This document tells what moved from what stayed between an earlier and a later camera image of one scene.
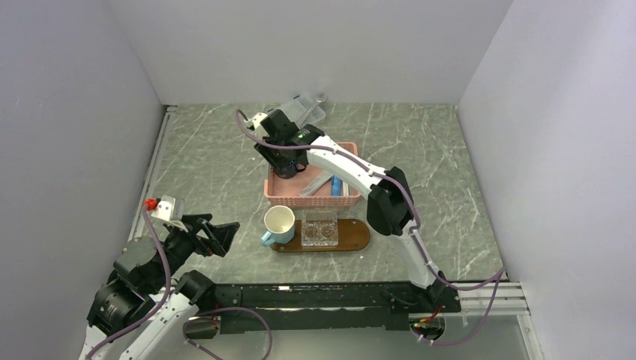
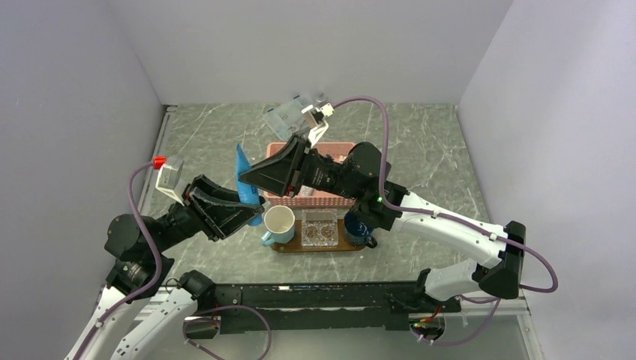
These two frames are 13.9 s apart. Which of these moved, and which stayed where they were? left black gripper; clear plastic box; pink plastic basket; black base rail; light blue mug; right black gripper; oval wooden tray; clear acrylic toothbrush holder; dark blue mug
Moved: dark blue mug; right black gripper; left black gripper
Stayed: oval wooden tray; black base rail; light blue mug; pink plastic basket; clear acrylic toothbrush holder; clear plastic box
